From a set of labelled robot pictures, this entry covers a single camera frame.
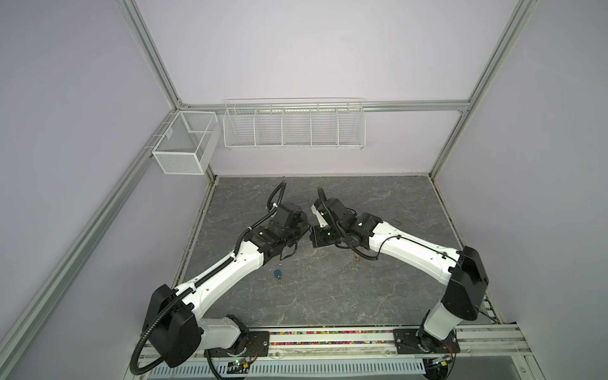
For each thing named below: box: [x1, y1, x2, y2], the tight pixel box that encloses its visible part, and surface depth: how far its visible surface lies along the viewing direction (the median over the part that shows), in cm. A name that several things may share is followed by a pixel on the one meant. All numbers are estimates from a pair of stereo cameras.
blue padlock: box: [273, 262, 283, 278], surface depth 91 cm
